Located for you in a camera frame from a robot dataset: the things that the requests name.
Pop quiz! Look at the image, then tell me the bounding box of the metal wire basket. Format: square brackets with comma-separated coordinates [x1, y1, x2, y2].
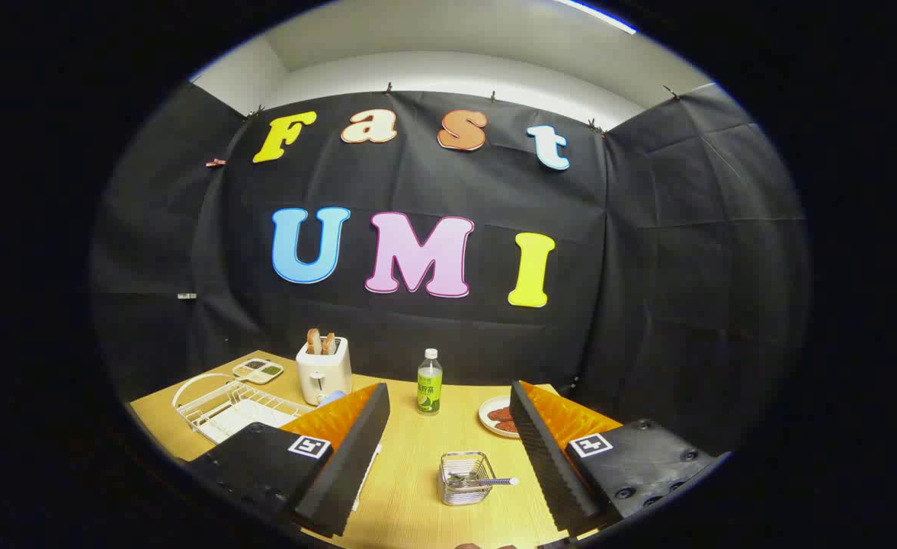
[440, 451, 495, 506]

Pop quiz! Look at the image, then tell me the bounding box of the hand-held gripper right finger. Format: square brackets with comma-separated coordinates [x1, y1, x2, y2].
[509, 380, 731, 535]

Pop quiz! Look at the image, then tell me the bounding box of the white toaster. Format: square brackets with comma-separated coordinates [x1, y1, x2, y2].
[296, 336, 354, 406]

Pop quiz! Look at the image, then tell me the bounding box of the ceiling light strip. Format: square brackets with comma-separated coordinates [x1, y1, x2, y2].
[555, 0, 638, 35]

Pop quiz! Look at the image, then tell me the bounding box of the white wire dish rack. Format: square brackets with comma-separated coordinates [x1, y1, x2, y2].
[171, 373, 382, 512]

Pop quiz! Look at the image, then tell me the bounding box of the green label drink bottle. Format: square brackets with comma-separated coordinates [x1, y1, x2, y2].
[417, 348, 444, 416]

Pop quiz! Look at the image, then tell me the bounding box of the small divided condiment tray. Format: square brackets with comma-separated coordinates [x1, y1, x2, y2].
[232, 358, 284, 384]

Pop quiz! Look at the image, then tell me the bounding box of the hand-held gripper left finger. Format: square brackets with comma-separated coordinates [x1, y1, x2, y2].
[185, 383, 391, 538]

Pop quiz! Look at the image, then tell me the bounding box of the cream plate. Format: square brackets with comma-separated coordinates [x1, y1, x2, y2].
[479, 395, 525, 439]

